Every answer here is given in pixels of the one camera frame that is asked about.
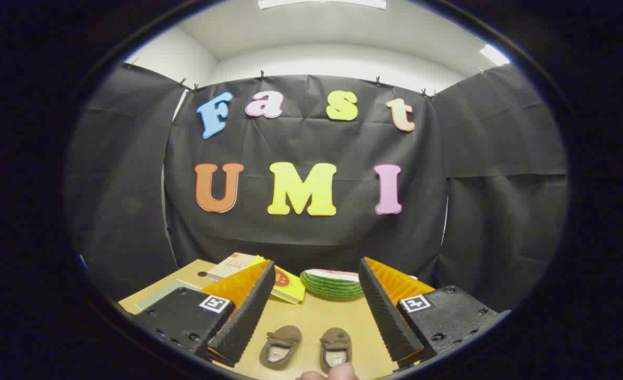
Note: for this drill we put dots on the brown fuzzy shoe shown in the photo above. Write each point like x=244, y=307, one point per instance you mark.
x=281, y=345
x=335, y=345

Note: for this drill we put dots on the yellow book with red emblem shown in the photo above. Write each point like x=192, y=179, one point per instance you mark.
x=289, y=285

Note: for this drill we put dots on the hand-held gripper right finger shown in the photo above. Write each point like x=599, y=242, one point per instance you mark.
x=388, y=322

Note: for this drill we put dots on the beige paperback book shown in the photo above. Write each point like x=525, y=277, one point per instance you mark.
x=232, y=265

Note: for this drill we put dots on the watermelon slice plush toy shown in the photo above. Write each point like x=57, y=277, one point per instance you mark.
x=332, y=285

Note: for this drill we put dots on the long ceiling light panel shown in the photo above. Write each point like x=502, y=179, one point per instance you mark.
x=322, y=3

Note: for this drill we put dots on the small ceiling light panel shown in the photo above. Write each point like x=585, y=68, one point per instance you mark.
x=493, y=55

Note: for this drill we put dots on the pale green fabric storage box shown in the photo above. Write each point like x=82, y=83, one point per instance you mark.
x=163, y=294

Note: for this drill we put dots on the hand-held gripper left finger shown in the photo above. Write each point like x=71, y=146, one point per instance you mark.
x=245, y=322

